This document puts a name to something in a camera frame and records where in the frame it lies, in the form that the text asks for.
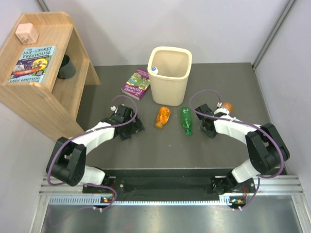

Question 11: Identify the green plastic bottle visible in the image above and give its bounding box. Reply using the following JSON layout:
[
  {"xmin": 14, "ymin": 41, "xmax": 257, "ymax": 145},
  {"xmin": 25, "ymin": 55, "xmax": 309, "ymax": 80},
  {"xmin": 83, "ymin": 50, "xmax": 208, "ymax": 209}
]
[{"xmin": 180, "ymin": 106, "xmax": 192, "ymax": 136}]

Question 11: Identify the orange bottle white cap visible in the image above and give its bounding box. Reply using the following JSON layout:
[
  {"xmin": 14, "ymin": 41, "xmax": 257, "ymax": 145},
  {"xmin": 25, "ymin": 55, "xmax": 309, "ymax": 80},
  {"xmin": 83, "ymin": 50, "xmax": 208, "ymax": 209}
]
[{"xmin": 222, "ymin": 102, "xmax": 233, "ymax": 113}]

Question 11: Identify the small orange bottle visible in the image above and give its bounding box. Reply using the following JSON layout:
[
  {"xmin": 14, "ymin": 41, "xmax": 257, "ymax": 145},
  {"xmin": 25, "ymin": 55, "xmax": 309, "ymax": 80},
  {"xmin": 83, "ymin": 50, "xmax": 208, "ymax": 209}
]
[{"xmin": 155, "ymin": 107, "xmax": 171, "ymax": 129}]

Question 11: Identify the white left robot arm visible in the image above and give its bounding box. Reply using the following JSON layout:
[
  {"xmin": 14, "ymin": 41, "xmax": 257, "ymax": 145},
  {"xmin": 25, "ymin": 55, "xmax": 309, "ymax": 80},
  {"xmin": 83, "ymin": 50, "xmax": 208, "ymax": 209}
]
[{"xmin": 46, "ymin": 105, "xmax": 144, "ymax": 193}]

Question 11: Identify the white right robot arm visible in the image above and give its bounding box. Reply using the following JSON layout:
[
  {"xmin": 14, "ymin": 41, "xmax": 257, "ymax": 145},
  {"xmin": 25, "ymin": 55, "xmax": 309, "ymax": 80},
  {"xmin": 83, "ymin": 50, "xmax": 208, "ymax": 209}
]
[{"xmin": 194, "ymin": 104, "xmax": 290, "ymax": 194}]

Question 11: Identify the cream plastic bin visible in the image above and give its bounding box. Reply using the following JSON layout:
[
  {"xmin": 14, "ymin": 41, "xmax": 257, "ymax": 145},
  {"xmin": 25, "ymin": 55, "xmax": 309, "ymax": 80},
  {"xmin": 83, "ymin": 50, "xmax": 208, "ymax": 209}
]
[{"xmin": 147, "ymin": 46, "xmax": 192, "ymax": 106}]

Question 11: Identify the purple Treehouse book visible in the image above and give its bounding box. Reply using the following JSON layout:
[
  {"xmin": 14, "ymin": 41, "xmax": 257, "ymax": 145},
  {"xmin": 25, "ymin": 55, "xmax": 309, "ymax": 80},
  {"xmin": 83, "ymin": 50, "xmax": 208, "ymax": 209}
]
[{"xmin": 121, "ymin": 69, "xmax": 150, "ymax": 100}]

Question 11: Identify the dark grey cup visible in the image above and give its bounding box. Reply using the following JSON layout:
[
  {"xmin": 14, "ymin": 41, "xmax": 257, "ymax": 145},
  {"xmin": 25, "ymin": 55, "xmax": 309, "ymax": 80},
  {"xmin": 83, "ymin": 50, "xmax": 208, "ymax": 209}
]
[{"xmin": 57, "ymin": 54, "xmax": 76, "ymax": 79}]

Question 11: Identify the wooden shelf unit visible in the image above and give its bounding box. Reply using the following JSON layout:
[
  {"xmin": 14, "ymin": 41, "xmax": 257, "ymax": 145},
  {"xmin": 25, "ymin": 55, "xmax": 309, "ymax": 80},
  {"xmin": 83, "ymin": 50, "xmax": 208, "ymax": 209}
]
[{"xmin": 0, "ymin": 12, "xmax": 101, "ymax": 141}]

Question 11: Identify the blue Treehouse book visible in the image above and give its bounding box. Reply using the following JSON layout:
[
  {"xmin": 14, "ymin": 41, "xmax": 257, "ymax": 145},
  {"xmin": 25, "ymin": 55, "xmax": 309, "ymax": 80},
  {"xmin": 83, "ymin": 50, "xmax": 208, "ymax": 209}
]
[{"xmin": 7, "ymin": 46, "xmax": 58, "ymax": 83}]

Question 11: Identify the pink cube block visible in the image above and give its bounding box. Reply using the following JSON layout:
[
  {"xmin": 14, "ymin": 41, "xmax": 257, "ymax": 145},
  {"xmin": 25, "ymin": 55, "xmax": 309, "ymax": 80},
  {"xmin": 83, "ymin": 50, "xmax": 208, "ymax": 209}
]
[{"xmin": 15, "ymin": 23, "xmax": 39, "ymax": 44}]

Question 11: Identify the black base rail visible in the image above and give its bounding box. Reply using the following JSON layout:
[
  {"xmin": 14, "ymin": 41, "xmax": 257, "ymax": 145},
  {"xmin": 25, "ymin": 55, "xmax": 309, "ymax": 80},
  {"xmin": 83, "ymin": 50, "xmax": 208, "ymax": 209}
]
[{"xmin": 82, "ymin": 167, "xmax": 256, "ymax": 202}]

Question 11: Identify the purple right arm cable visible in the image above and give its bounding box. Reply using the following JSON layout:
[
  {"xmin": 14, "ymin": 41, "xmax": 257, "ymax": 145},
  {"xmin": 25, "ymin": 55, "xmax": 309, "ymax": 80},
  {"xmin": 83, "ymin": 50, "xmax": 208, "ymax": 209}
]
[{"xmin": 189, "ymin": 89, "xmax": 285, "ymax": 179}]

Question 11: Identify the white slotted cable duct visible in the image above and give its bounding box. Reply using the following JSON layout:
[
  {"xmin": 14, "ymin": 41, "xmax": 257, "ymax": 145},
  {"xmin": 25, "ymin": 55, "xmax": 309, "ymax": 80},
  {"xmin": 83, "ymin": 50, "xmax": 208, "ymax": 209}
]
[{"xmin": 48, "ymin": 196, "xmax": 234, "ymax": 206}]

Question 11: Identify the aluminium corner post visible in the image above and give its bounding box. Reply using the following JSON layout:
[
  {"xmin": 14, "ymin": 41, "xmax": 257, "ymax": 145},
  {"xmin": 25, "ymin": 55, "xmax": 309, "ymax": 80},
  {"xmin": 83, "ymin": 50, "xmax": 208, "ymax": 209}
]
[{"xmin": 252, "ymin": 0, "xmax": 297, "ymax": 70}]

